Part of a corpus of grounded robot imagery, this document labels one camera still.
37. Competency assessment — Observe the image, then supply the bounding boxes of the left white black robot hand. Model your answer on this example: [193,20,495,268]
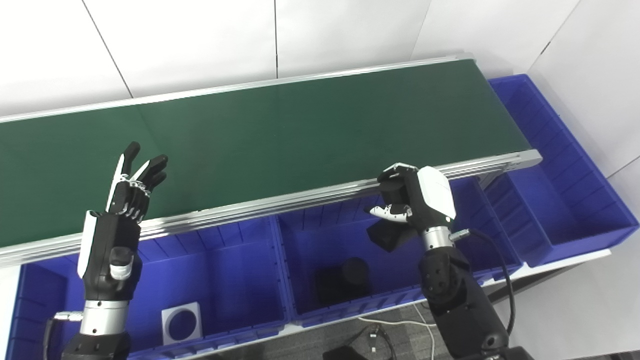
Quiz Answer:
[77,141,169,303]

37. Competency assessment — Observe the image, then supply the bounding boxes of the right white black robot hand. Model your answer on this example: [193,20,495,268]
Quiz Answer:
[369,163,457,236]

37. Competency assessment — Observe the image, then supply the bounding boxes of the black cylinder-on-plate part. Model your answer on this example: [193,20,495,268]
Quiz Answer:
[315,257,373,307]
[366,177,416,252]

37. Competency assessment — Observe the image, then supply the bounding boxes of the aluminium conveyor leg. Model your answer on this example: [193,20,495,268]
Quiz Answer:
[477,167,511,191]

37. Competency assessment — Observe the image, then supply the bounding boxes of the blue plastic bin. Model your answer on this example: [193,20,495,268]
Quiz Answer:
[276,176,526,328]
[5,216,293,360]
[480,74,640,268]

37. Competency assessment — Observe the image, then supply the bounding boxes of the white plate with round hole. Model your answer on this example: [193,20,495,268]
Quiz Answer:
[161,302,203,346]

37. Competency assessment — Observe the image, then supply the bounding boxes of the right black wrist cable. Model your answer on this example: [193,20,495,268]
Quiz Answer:
[448,228,517,336]

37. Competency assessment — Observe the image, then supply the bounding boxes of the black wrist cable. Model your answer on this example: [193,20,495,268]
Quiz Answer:
[42,311,83,360]
[448,228,517,336]

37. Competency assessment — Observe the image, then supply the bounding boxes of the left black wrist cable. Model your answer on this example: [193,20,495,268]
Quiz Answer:
[42,311,83,360]

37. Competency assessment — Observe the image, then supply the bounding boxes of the white floor cable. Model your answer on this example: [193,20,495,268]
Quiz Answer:
[357,304,437,360]

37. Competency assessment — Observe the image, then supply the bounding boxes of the black floor cable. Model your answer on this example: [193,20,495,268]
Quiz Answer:
[322,325,398,360]

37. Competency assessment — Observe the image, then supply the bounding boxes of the green conveyor belt aluminium frame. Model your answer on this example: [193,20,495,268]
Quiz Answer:
[0,52,543,268]

